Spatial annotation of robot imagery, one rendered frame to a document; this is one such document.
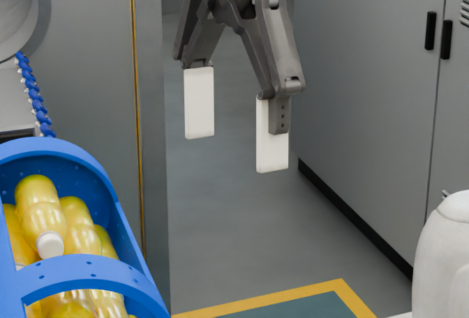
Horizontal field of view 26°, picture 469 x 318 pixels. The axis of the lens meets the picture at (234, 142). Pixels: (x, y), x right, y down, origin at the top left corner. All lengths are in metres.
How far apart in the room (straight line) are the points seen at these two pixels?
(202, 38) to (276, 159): 0.15
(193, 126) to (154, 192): 1.42
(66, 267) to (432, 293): 0.50
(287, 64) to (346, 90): 2.90
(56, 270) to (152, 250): 1.16
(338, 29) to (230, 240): 0.88
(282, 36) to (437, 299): 0.66
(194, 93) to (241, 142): 3.63
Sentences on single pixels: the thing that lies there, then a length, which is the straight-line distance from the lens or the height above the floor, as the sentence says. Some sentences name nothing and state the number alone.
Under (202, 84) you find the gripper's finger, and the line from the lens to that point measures 1.00.
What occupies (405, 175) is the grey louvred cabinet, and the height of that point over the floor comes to 0.41.
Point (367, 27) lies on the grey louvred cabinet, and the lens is 3.56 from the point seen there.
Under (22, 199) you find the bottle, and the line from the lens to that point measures 1.66.
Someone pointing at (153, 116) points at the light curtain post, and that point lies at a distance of 2.34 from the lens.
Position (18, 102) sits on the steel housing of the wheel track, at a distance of 2.70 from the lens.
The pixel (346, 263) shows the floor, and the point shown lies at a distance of 3.72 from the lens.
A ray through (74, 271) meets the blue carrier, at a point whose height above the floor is 1.23.
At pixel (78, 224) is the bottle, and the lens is 1.64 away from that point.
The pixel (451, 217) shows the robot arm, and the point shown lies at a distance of 1.41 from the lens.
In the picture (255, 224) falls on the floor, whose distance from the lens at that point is 3.95.
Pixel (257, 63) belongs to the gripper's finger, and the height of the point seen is 1.63.
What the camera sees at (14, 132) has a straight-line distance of 2.15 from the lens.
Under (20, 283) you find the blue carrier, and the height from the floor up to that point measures 1.22.
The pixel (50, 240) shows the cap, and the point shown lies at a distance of 1.54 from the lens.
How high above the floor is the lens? 1.94
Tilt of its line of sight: 25 degrees down
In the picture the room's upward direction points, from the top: straight up
